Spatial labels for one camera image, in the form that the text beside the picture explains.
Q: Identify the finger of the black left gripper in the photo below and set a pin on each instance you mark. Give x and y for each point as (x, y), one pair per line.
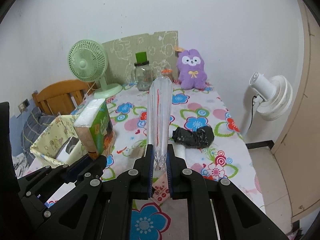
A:
(216, 209)
(135, 183)

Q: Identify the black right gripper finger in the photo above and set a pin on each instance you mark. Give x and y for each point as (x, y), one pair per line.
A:
(64, 202)

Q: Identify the green orange tissue pack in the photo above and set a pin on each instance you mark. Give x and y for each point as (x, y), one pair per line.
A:
(95, 130)

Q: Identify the clear plastic packet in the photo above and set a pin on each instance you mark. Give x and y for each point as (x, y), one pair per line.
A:
(158, 119)

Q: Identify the pink baby tissue pack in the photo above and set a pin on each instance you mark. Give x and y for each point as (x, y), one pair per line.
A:
(161, 189)

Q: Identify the crumpled white cloth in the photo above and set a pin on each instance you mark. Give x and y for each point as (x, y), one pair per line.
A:
(20, 164)

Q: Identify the floral tablecloth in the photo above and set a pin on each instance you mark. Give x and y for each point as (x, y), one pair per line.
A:
(150, 221)

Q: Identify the black plastic bag bundle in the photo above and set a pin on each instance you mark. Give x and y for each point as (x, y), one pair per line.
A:
(203, 137)

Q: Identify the yellow cartoon fabric storage box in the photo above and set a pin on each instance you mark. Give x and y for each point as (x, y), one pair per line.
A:
(59, 144)

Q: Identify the grey plaid pillow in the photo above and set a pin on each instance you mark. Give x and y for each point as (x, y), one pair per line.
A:
(35, 124)

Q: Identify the glass mason jar mug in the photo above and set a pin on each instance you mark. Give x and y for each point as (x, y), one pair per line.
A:
(142, 73)

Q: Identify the small toothpick jar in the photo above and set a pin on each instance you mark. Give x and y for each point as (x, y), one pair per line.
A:
(167, 73)

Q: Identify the purple plush bunny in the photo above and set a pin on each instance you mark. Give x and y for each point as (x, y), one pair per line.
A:
(191, 70)

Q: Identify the white standing fan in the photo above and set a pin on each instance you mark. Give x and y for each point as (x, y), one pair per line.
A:
(268, 106)

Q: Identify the green desk fan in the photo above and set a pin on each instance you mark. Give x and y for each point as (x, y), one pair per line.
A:
(88, 62)

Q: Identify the wall power outlet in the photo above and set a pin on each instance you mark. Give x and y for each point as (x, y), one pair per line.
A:
(24, 105)

